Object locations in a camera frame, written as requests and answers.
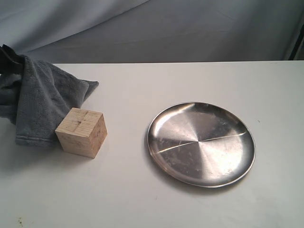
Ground grey fleece towel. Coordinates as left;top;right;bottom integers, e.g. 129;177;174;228
0;56;99;148

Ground wooden cube block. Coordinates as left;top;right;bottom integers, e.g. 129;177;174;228
55;107;107;159

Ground grey backdrop cloth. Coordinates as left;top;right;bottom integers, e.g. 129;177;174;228
0;0;304;63

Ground round steel plate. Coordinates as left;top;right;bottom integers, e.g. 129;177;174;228
146;102;256;189

